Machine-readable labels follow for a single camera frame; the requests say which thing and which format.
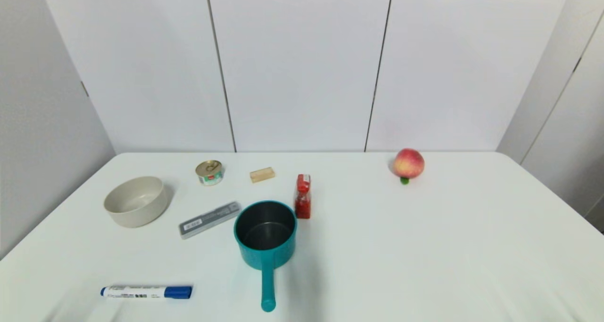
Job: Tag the small tin can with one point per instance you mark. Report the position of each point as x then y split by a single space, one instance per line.
210 172

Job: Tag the teal saucepan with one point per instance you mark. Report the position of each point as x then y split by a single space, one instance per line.
265 249

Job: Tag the small wooden block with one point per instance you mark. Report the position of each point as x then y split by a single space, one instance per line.
262 174

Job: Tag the blue whiteboard marker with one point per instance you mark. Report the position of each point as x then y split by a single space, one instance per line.
146 292

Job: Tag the beige ceramic bowl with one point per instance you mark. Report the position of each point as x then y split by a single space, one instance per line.
136 204

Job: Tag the grey pencil case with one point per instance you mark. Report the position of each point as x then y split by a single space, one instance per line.
209 219

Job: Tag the peach with green stem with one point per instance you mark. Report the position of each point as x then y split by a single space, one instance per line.
408 164

